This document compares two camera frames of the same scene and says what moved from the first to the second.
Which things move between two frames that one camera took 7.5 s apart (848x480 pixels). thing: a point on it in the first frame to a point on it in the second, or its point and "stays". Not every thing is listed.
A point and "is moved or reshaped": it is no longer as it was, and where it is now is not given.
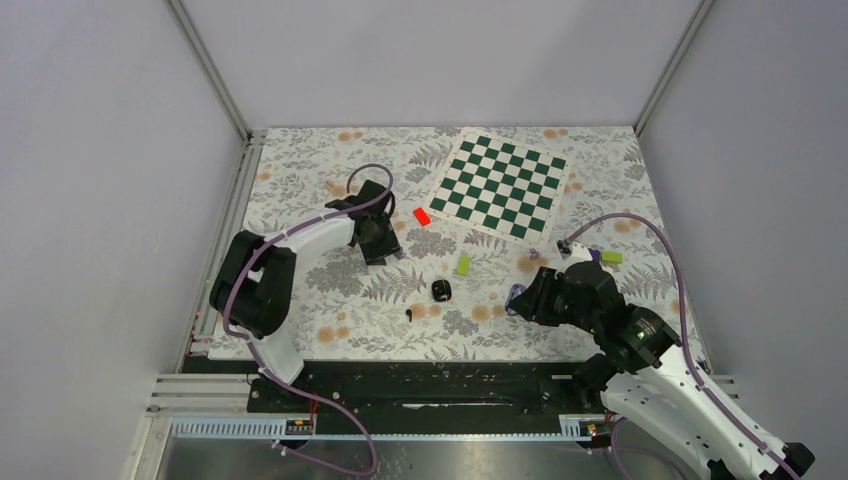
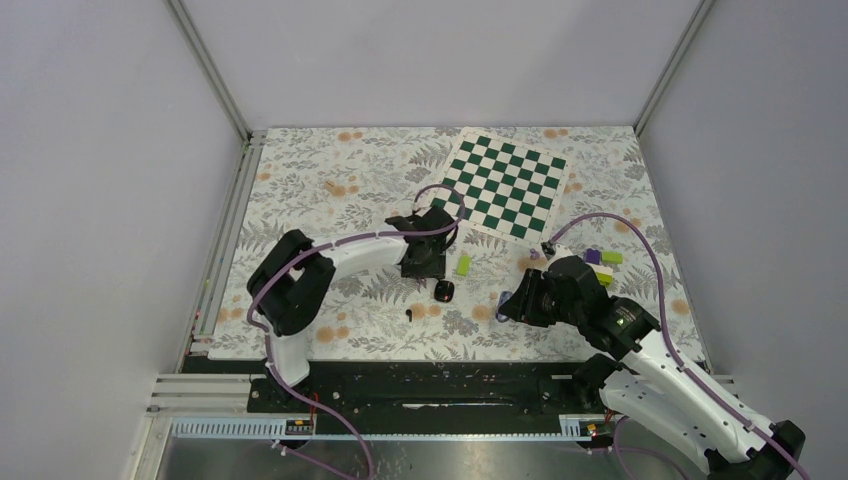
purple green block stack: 606,257 stays
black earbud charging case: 441,290 stays
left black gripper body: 381,242 to 430,266
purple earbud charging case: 514,290 is moved or reshaped
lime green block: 463,266 stays
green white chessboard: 503,185 stays
